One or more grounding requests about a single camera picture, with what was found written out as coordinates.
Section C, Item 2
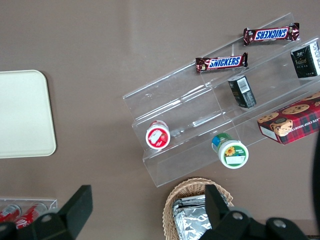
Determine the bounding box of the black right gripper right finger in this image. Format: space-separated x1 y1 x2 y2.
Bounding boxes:
199 184 263 240

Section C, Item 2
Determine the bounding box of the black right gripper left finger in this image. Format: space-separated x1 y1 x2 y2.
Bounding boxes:
17 184 94 240

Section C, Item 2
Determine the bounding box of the light wicker basket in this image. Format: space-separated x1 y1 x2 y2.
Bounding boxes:
162 177 235 240

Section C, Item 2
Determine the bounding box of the beige plastic tray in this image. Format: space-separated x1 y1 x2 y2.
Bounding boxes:
0 69 57 159

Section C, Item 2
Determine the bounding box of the clear acrylic bottle rack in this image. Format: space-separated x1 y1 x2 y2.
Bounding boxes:
0 198 58 223

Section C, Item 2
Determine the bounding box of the foil wrapped packet stack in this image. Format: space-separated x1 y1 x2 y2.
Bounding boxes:
171 194 213 240

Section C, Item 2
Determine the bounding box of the red cola bottle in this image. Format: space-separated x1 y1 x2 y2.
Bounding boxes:
16 202 48 230
0 204 23 223

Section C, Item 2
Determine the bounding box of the green sunflower lid cup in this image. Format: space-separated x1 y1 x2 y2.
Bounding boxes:
211 132 249 170

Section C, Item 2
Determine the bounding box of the red lid yogurt cup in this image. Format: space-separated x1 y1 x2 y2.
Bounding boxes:
145 119 172 150

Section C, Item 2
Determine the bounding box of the clear acrylic stepped shelf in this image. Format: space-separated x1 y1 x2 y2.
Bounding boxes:
122 12 320 188

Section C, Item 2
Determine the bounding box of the red plaid cookie box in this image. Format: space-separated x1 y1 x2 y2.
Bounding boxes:
257 91 320 146

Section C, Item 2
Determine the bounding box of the small black carton with barcode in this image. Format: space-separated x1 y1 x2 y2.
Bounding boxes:
227 75 257 109

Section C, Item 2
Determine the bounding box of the Snickers chocolate bar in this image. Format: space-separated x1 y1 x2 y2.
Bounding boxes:
243 22 301 47
195 52 249 74

